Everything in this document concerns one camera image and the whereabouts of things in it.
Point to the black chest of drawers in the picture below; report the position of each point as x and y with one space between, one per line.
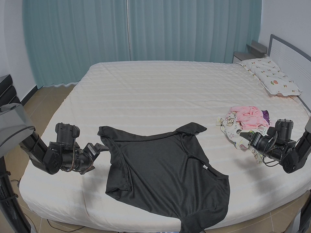
8 91

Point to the grey bedside table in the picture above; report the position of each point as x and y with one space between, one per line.
247 54

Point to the black T-shirt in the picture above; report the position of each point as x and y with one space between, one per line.
165 173

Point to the blue-green curtain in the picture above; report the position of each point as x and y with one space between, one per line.
77 33
194 20

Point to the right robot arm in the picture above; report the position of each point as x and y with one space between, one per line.
294 156

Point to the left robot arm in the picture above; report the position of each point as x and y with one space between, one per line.
38 152

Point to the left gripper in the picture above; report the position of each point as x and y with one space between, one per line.
80 160

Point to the pile of clothes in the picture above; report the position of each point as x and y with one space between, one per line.
245 120

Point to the bed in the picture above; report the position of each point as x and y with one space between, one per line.
158 93

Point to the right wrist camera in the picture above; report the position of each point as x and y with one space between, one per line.
271 131

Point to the white printed pillow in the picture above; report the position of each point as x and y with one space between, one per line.
272 76

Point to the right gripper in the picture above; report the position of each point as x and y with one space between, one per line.
260 143

